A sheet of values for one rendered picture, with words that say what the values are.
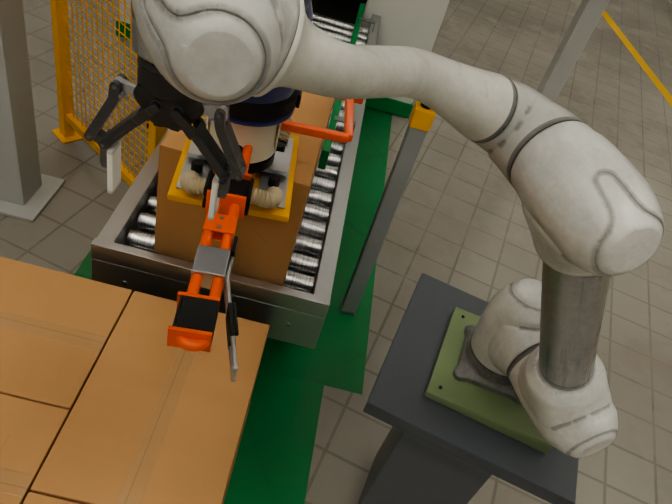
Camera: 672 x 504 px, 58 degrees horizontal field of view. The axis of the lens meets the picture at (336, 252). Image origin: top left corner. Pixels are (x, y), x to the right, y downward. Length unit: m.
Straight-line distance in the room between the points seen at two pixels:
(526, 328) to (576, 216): 0.60
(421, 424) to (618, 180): 0.81
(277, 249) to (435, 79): 1.05
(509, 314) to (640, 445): 1.56
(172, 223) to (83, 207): 1.15
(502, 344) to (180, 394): 0.79
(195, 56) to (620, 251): 0.56
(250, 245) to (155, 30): 1.31
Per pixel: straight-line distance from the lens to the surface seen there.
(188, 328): 1.06
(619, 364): 3.10
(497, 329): 1.41
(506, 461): 1.49
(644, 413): 2.99
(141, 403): 1.59
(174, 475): 1.50
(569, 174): 0.83
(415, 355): 1.56
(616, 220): 0.80
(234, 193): 1.31
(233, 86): 0.49
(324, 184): 2.32
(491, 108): 0.87
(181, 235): 1.82
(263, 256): 1.79
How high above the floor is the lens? 1.89
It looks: 41 degrees down
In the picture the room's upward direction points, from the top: 18 degrees clockwise
